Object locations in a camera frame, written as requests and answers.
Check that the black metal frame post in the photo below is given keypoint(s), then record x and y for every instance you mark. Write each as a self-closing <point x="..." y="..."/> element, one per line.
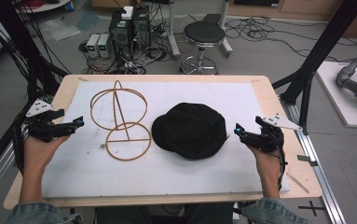
<point x="319" y="56"/>
<point x="17" y="46"/>

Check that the white foam mat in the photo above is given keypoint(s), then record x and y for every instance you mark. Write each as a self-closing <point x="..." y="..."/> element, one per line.
<point x="163" y="140"/>

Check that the black round stool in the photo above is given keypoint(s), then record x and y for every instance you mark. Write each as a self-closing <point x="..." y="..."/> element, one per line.
<point x="203" y="43"/>

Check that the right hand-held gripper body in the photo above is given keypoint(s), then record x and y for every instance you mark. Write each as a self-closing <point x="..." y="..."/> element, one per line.
<point x="267" y="133"/>

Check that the person's left hand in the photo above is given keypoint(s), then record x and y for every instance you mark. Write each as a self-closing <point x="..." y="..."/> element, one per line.
<point x="41" y="152"/>

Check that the grey power supply unit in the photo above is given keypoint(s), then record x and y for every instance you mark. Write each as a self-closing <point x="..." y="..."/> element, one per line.
<point x="92" y="45"/>
<point x="104" y="46"/>

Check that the person's right hand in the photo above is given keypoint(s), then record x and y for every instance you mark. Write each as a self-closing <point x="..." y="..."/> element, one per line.
<point x="267" y="163"/>

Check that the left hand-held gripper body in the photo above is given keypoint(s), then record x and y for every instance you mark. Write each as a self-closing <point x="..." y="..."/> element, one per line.
<point x="44" y="124"/>

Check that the black computer tower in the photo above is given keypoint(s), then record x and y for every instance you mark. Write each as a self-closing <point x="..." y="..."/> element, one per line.
<point x="120" y="34"/>
<point x="141" y="28"/>

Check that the aluminium rail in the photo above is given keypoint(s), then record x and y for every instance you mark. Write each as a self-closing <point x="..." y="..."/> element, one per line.
<point x="314" y="161"/>

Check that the white board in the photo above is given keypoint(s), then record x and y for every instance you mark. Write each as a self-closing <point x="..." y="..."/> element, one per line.
<point x="342" y="96"/>

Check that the black cap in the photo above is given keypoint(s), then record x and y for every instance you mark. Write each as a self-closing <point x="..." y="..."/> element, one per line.
<point x="190" y="130"/>

